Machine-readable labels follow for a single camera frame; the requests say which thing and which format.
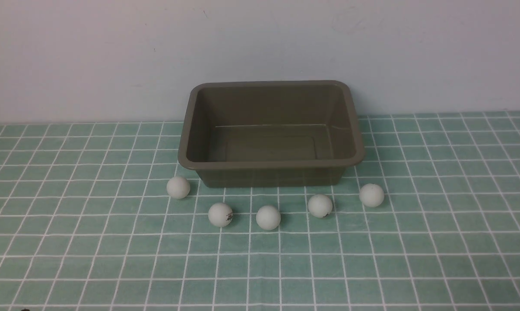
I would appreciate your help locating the white ping-pong ball with logo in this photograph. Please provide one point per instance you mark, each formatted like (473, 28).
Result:
(220, 215)

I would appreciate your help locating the white ping-pong ball marked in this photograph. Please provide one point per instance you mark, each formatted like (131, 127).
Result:
(320, 205)

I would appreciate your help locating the olive brown plastic bin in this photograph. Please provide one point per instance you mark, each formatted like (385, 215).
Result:
(271, 133)

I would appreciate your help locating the green checked tablecloth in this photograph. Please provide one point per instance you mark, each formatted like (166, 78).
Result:
(86, 223)

